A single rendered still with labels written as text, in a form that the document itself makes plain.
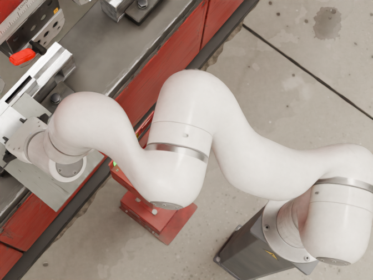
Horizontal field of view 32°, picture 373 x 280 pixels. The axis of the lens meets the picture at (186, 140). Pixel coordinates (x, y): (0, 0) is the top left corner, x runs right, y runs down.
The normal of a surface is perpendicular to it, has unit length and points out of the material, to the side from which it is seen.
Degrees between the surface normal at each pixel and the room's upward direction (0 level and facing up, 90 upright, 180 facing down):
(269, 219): 0
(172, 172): 9
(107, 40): 0
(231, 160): 53
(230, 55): 0
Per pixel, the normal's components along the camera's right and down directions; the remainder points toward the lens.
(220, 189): 0.05, -0.25
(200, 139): 0.65, -0.07
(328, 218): -0.46, -0.30
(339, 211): -0.22, -0.30
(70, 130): -0.43, 0.51
